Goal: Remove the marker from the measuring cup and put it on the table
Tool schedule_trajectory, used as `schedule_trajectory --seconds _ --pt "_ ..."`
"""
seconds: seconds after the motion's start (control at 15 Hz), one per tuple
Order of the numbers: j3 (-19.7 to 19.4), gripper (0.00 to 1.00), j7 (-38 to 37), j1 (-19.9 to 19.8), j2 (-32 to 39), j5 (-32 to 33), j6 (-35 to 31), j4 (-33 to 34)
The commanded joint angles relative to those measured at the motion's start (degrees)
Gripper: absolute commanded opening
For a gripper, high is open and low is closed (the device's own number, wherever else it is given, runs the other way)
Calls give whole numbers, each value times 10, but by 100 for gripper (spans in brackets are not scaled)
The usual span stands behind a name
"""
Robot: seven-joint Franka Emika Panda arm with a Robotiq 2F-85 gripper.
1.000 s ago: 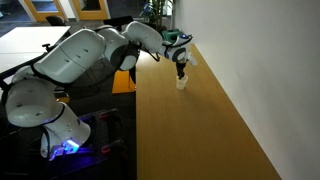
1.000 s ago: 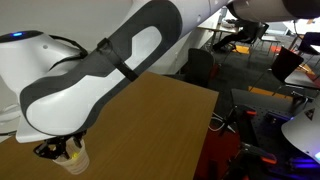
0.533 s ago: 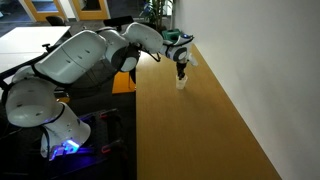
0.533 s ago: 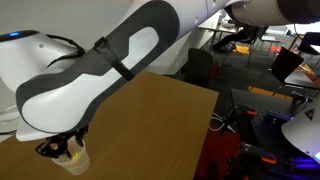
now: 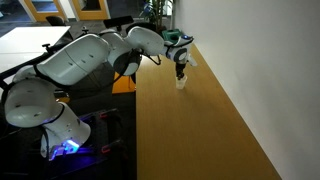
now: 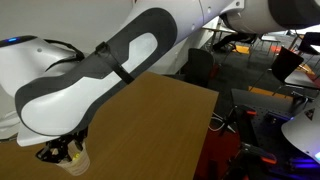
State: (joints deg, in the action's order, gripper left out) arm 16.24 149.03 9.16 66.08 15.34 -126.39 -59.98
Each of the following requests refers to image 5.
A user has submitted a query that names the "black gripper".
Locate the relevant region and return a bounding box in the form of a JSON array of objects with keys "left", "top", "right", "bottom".
[{"left": 175, "top": 61, "right": 186, "bottom": 80}]

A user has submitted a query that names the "translucent plastic measuring cup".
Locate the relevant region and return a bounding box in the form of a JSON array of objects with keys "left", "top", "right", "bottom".
[{"left": 175, "top": 75, "right": 188, "bottom": 90}]

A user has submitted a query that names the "green plastic object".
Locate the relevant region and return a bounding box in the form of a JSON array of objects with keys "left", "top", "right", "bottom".
[{"left": 161, "top": 28, "right": 183, "bottom": 43}]

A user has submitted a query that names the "green potted plant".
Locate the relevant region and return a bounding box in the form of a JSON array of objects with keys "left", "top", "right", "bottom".
[{"left": 139, "top": 0, "right": 176, "bottom": 29}]

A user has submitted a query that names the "orange framed door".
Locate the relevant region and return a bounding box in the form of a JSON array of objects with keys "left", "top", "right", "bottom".
[
  {"left": 18, "top": 0, "right": 66, "bottom": 23},
  {"left": 68, "top": 0, "right": 112, "bottom": 22}
]

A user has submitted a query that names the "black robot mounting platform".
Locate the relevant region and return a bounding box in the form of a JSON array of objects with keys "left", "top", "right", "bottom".
[{"left": 0, "top": 108, "right": 138, "bottom": 180}]

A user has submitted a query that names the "large white table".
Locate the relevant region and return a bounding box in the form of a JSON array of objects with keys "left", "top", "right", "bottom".
[{"left": 0, "top": 25, "right": 72, "bottom": 75}]

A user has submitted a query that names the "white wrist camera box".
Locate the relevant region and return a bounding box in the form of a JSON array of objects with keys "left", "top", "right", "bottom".
[{"left": 186, "top": 53, "right": 198, "bottom": 67}]

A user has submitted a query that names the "black clamp orange handle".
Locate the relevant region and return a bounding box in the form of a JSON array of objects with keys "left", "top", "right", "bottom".
[
  {"left": 100, "top": 139, "right": 130, "bottom": 161},
  {"left": 99, "top": 109, "right": 125, "bottom": 134}
]

